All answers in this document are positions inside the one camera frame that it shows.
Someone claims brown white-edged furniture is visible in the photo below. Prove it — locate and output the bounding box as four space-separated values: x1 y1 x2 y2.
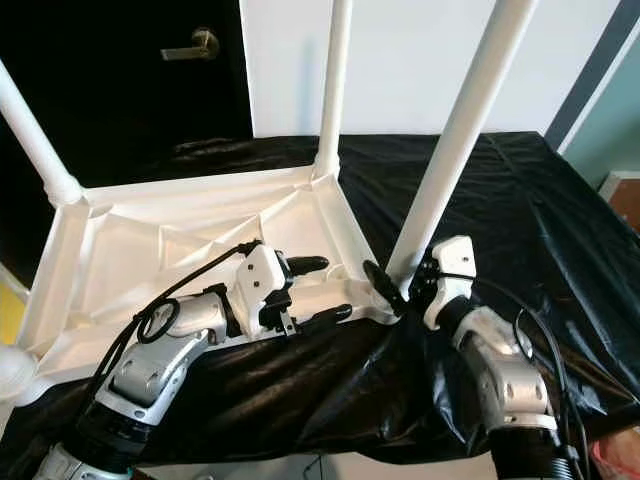
600 170 640 226

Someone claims black door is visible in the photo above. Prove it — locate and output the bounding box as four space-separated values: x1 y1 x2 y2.
0 0 256 291

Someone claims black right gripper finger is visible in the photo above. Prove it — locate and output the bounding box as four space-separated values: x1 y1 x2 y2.
363 260 406 306

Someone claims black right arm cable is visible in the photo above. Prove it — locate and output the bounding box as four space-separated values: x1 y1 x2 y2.
440 270 576 451

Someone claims black plastic table cover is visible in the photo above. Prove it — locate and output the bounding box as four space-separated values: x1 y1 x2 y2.
0 130 640 471

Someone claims brass door handle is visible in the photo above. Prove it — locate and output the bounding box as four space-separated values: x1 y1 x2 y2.
161 27 222 62

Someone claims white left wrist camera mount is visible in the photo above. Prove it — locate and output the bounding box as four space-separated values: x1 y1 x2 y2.
232 243 296 336

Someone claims pink mesh bag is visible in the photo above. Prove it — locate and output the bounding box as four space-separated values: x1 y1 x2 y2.
590 435 640 480

